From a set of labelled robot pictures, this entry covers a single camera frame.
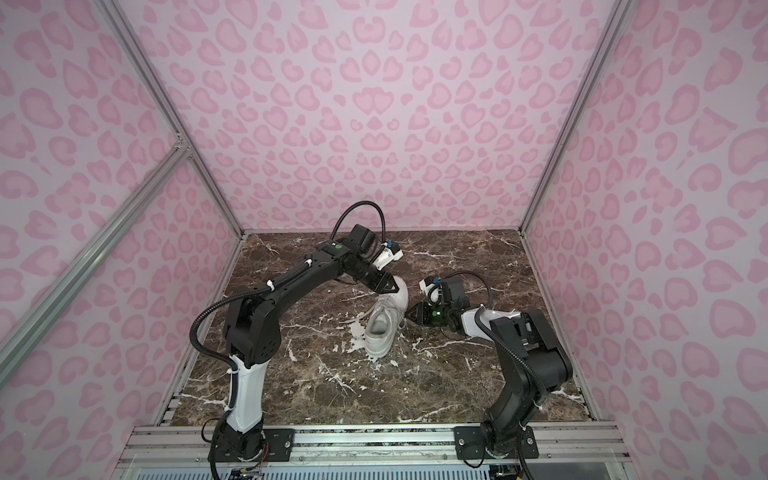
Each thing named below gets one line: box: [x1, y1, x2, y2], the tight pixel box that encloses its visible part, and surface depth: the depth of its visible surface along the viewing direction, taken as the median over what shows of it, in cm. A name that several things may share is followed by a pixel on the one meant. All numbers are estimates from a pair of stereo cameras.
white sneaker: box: [364, 275, 409, 360], surface depth 88 cm
